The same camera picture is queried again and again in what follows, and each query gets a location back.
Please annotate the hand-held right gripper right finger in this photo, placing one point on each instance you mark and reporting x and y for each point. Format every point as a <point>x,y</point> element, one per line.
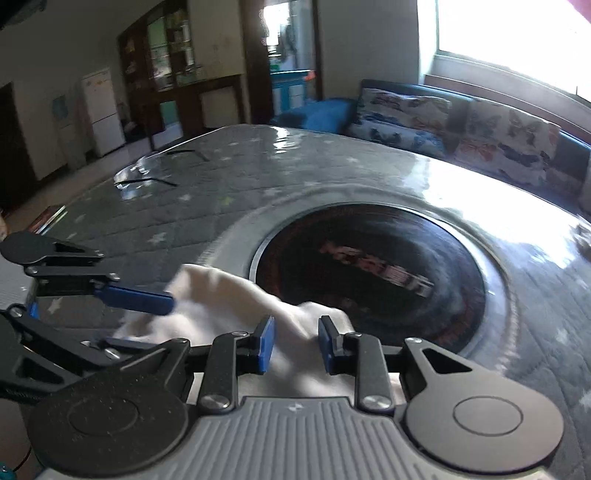
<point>325,344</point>

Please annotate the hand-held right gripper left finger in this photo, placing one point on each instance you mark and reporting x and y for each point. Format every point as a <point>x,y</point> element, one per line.
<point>265,344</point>

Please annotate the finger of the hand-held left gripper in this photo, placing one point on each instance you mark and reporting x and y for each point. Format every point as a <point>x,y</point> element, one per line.
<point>60,339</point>
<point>138,300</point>

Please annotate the cream white garment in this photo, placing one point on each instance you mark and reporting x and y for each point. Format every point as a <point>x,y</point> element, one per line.
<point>221,300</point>

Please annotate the round black induction cooktop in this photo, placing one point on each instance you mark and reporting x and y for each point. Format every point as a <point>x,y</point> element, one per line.
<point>369,277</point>

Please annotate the water dispenser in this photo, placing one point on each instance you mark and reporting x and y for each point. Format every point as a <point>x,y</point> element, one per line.
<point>69,134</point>

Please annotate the white refrigerator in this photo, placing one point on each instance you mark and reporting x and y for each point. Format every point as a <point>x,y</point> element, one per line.
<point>104,110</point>

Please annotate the blue sofa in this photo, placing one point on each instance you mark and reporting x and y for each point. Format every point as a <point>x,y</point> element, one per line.
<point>318,115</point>

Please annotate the small butterfly print cushion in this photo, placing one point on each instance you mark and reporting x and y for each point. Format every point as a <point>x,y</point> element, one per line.
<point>397,120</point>

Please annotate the dark wooden cabinet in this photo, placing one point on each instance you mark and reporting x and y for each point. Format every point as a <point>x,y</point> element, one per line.
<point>184,69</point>

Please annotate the blue cabinet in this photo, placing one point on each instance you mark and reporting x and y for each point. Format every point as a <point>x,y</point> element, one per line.
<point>288,92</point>

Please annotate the window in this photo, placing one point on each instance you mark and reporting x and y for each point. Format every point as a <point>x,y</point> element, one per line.
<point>517,37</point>

